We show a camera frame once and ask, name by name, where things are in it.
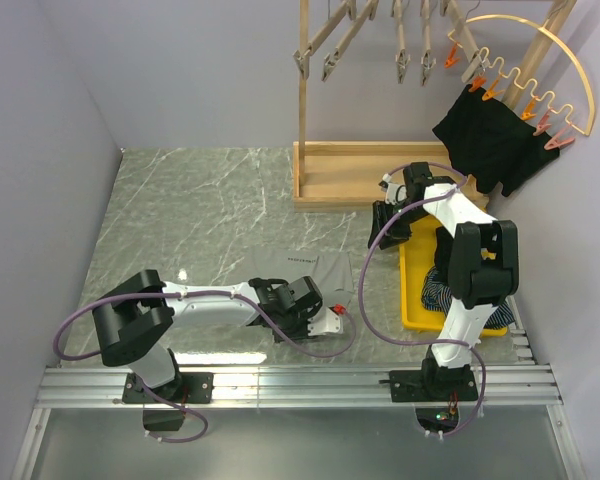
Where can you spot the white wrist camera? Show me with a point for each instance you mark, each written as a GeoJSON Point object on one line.
{"type": "Point", "coordinates": [394, 193]}
{"type": "Point", "coordinates": [325, 322]}

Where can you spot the orange clothespin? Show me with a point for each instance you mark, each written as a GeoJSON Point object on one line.
{"type": "Point", "coordinates": [494, 89]}
{"type": "Point", "coordinates": [477, 83]}
{"type": "Point", "coordinates": [453, 56]}
{"type": "Point", "coordinates": [530, 110]}

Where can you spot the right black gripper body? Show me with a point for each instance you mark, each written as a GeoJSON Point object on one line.
{"type": "Point", "coordinates": [399, 227]}

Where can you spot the striped navy underwear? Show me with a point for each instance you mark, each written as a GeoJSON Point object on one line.
{"type": "Point", "coordinates": [436, 296]}

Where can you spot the pink clothespin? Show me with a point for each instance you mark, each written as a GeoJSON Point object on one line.
{"type": "Point", "coordinates": [544, 124]}
{"type": "Point", "coordinates": [561, 139]}

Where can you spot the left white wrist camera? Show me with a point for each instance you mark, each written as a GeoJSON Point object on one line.
{"type": "Point", "coordinates": [325, 322]}

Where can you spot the yellow plastic tray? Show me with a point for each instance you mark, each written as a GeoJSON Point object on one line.
{"type": "Point", "coordinates": [416, 258]}

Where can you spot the gold semicircle clip hanger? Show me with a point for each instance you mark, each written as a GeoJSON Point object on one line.
{"type": "Point", "coordinates": [520, 80]}

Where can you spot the aluminium mounting rail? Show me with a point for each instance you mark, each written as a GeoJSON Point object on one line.
{"type": "Point", "coordinates": [274, 417]}

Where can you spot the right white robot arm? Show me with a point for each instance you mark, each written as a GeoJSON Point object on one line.
{"type": "Point", "coordinates": [483, 271]}

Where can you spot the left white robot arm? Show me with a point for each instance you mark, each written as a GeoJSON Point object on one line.
{"type": "Point", "coordinates": [144, 308]}

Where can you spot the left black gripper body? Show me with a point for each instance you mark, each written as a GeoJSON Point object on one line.
{"type": "Point", "coordinates": [296, 325]}

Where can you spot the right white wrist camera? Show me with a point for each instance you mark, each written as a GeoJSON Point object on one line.
{"type": "Point", "coordinates": [394, 193]}

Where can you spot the black hanging underwear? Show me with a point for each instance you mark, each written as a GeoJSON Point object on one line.
{"type": "Point", "coordinates": [487, 140]}

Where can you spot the wooden drying rack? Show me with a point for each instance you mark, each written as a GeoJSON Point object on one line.
{"type": "Point", "coordinates": [340, 175]}

